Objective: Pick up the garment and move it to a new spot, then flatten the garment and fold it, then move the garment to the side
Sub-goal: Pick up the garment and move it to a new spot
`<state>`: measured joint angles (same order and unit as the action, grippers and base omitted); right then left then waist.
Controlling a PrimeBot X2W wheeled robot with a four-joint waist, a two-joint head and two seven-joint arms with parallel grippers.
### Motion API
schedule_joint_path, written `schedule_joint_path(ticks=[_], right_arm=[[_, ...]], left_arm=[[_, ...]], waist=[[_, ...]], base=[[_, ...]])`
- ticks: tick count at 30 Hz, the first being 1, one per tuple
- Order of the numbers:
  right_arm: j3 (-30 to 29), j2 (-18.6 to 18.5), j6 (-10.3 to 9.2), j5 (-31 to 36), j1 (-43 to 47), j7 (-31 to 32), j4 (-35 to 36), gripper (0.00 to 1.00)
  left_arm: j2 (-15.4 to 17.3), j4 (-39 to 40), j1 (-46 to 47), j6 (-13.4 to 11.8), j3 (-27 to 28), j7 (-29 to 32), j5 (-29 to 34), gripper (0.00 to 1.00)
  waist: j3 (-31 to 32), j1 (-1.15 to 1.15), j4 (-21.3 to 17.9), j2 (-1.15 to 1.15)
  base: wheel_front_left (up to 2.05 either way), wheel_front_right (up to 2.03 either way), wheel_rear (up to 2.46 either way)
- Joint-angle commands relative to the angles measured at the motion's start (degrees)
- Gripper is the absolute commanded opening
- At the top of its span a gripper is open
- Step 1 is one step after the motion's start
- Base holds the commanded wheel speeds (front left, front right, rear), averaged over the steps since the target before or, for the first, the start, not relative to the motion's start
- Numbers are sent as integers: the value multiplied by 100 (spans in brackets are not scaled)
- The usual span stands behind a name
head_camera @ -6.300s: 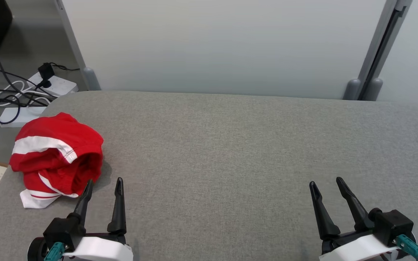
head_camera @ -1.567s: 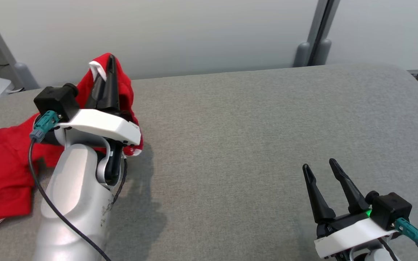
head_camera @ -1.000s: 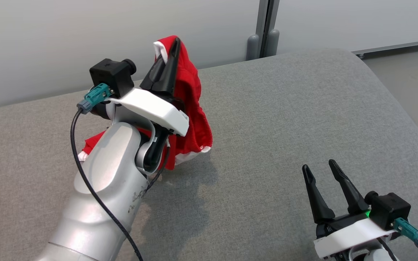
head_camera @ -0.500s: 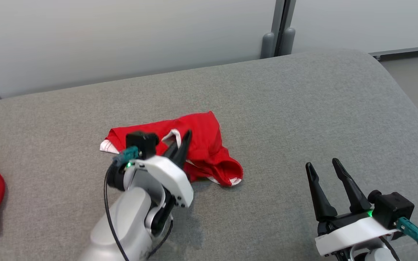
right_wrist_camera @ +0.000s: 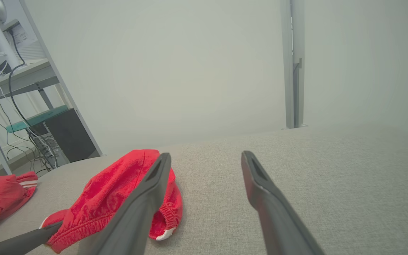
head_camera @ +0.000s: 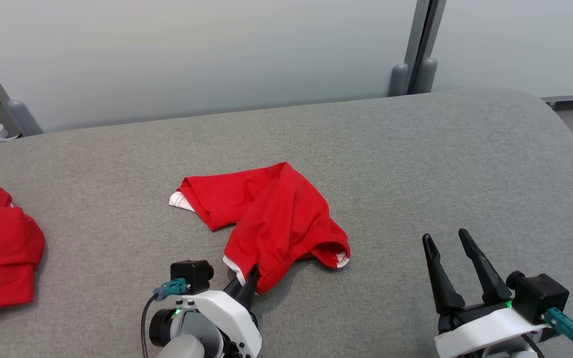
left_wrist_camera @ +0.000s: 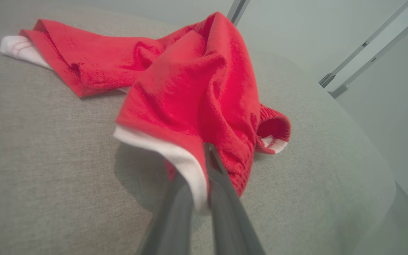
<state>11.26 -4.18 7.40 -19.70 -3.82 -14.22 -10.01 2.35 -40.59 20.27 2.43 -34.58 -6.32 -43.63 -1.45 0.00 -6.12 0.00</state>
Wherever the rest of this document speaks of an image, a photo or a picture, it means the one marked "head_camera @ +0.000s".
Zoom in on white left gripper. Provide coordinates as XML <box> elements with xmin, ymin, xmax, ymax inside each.
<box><xmin>175</xmin><ymin>264</ymin><xmax>262</xmax><ymax>358</ymax></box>

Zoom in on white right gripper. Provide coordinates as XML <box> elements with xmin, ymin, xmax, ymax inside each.
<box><xmin>422</xmin><ymin>229</ymin><xmax>549</xmax><ymax>358</ymax></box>

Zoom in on red Bulls 23 shorts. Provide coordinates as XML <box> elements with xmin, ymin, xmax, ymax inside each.
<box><xmin>169</xmin><ymin>162</ymin><xmax>351</xmax><ymax>295</ymax></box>

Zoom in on teal left camera cable connector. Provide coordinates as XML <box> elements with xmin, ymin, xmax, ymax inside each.
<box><xmin>141</xmin><ymin>278</ymin><xmax>191</xmax><ymax>358</ymax></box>

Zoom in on grey paired partition post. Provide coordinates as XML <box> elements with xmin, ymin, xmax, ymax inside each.
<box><xmin>388</xmin><ymin>0</ymin><xmax>432</xmax><ymax>97</ymax></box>
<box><xmin>412</xmin><ymin>0</ymin><xmax>447</xmax><ymax>94</ymax></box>

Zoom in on single grey partition post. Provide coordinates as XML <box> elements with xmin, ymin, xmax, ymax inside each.
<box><xmin>0</xmin><ymin>37</ymin><xmax>43</xmax><ymax>137</ymax></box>

